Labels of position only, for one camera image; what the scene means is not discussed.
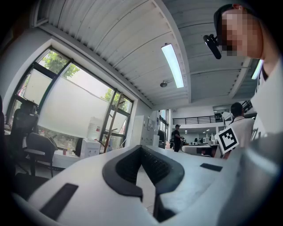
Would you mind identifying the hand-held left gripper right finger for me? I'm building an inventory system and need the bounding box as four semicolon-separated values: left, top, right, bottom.
141;145;228;226

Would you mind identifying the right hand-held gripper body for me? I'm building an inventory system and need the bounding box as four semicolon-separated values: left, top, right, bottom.
218;127;240;154

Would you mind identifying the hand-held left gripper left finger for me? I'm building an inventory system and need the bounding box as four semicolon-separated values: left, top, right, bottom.
12;145;158;226

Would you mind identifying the wooden coat stand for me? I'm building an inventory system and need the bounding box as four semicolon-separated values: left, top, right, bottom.
102;92;126;154

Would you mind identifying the white office table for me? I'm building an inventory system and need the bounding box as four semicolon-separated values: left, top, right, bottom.
181;143;221;158

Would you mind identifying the black balcony railing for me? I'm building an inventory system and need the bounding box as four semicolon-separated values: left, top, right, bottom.
172;115;223;125

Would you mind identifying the white desk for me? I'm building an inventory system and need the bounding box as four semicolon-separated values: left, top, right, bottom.
52;149;81;170

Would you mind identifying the white water dispenser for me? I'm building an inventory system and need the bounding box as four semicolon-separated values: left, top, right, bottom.
80;138;104;159

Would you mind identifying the black bag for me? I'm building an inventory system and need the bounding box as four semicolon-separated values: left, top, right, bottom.
75;138;84;158

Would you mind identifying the person's white printed shirt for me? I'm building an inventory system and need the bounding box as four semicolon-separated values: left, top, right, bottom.
249;56;283;144

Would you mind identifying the grey locker cabinet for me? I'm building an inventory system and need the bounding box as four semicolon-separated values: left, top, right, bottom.
132;114;160;147

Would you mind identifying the long ceiling lamp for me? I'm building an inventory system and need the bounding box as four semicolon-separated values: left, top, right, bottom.
251;59;264;80
161;43;185;89

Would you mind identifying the grey shell chair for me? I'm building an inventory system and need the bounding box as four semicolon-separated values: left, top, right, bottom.
23;132;58;178

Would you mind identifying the narrow white roller blind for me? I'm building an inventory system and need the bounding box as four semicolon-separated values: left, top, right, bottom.
23;68;53;107
105;108;129;134

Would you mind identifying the wide white roller blind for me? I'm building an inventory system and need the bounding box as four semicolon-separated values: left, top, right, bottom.
38;76;116;138

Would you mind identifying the black mesh office chair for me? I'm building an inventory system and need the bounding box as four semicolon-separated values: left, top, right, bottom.
10;100;40;176

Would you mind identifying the person's head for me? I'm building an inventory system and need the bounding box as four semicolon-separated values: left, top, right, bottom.
213;4;279;75

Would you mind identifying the person's black cap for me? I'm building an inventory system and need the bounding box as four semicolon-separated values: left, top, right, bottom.
213;3;264;37

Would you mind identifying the large dark-framed window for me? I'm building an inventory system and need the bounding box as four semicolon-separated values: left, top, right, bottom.
5;45;134;153

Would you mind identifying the black head-mounted camera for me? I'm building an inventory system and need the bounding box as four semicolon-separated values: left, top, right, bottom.
203;34;222;60

